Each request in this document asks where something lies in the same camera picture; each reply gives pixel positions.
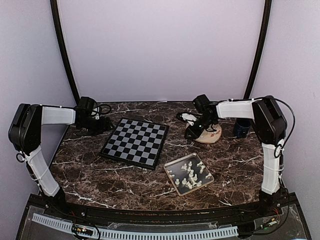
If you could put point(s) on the black frame post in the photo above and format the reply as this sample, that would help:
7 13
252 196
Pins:
259 48
63 50

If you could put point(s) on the black front rail base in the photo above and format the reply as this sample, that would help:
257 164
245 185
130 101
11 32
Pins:
283 221

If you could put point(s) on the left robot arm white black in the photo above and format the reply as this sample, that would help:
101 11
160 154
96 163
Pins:
25 134

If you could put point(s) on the black grey chessboard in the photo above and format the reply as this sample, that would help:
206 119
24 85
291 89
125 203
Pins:
136 142

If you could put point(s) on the dark blue mug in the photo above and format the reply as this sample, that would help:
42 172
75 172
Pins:
241 128

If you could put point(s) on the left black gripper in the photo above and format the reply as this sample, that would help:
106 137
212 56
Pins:
104 126

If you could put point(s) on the grey slotted cable duct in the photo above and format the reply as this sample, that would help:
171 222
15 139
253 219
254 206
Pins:
67 226

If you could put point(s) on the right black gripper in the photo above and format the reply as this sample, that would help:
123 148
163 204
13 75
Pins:
190 131

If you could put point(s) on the right black frame post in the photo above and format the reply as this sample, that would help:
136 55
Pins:
259 48

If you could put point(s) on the left black frame post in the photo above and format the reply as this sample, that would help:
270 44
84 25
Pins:
63 50

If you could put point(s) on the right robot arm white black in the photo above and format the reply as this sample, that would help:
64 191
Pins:
270 127

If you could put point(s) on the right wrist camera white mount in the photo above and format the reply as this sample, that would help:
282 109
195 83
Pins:
186 117

